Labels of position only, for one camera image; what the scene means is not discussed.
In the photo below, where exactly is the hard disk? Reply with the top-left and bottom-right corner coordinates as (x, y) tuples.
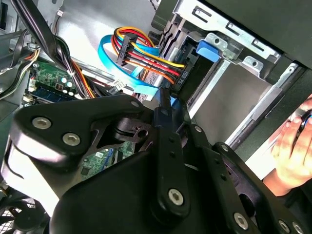
(160, 36), (220, 98)

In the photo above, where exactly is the bare person hand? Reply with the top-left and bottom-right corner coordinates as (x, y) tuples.
(263, 94), (312, 197)

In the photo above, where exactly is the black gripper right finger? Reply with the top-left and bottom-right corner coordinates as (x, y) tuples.
(179, 102), (309, 234)

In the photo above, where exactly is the blue SATA wire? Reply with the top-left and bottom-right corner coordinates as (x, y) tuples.
(97, 34), (184, 109)

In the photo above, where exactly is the round black tool blue ring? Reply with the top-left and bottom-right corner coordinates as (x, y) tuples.
(290, 108), (312, 134)

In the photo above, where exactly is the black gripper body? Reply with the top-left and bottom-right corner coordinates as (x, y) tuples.
(48, 147), (234, 234)

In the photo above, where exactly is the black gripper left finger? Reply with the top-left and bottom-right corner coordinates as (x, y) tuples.
(1, 87), (192, 220)

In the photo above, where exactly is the multicoloured SATA power wire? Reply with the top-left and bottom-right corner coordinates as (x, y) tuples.
(111, 26), (190, 85)

